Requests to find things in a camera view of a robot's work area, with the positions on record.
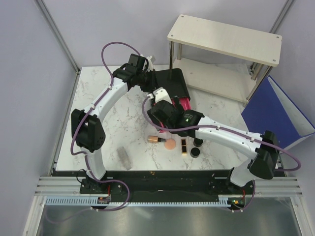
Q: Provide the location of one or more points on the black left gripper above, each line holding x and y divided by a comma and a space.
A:
153, 83

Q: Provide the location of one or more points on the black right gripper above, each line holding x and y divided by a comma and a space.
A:
155, 119

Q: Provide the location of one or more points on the round BB cream bottle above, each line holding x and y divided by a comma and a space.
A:
155, 139

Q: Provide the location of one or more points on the black round jar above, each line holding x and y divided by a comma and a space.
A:
197, 142
194, 152

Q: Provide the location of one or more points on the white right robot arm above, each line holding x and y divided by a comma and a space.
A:
260, 149

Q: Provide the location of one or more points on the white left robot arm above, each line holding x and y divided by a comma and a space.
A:
87, 131

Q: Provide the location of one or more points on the peach makeup sponge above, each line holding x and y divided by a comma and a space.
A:
170, 144

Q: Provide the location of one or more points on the black drawer cabinet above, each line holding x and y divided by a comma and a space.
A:
172, 80

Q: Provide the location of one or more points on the gold black lipstick case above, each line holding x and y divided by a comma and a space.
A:
184, 146

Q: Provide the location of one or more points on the white two-tier shelf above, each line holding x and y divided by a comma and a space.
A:
222, 59

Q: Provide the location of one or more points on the blue binder folder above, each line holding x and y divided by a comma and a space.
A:
271, 109

